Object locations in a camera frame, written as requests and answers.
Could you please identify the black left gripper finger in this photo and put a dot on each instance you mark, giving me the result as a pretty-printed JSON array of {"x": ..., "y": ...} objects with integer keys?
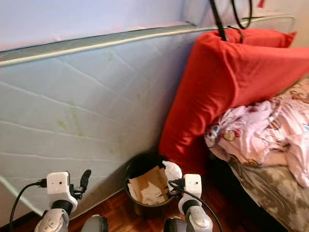
[{"x": 85, "y": 177}]

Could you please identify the white paper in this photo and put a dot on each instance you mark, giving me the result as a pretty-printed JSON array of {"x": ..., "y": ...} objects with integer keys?
[{"x": 173, "y": 170}]

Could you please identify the pink cartoon blanket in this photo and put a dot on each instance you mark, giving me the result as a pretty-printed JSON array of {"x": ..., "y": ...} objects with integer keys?
[{"x": 260, "y": 130}]

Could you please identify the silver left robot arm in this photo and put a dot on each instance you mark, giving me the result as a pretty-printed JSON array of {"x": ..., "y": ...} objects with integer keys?
[{"x": 53, "y": 222}]

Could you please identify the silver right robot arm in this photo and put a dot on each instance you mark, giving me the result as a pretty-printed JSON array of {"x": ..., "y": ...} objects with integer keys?
[{"x": 198, "y": 222}]

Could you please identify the brown cardboard pieces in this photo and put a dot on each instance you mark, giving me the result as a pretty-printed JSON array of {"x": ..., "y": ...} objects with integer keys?
[{"x": 147, "y": 186}]

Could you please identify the robot left leg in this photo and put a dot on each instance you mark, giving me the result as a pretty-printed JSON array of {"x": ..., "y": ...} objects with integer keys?
[{"x": 94, "y": 224}]

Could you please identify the robot leg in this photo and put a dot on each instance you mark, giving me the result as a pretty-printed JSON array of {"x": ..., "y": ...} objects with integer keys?
[
  {"x": 94, "y": 224},
  {"x": 175, "y": 226}
]

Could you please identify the robot right leg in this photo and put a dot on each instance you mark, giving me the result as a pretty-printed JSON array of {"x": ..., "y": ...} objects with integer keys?
[{"x": 175, "y": 226}]

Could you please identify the black trash bin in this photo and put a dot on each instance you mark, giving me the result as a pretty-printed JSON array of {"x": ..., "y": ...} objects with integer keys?
[{"x": 137, "y": 162}]

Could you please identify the large red cushion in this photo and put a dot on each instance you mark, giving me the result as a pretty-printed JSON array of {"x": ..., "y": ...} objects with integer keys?
[{"x": 231, "y": 82}]

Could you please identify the small red cushion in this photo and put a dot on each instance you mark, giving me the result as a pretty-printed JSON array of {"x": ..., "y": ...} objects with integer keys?
[{"x": 265, "y": 37}]

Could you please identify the red hanging tassel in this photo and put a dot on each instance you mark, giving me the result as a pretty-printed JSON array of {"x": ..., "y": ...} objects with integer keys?
[{"x": 261, "y": 3}]

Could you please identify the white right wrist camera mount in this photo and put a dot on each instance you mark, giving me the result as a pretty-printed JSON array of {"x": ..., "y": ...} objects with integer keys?
[{"x": 191, "y": 186}]

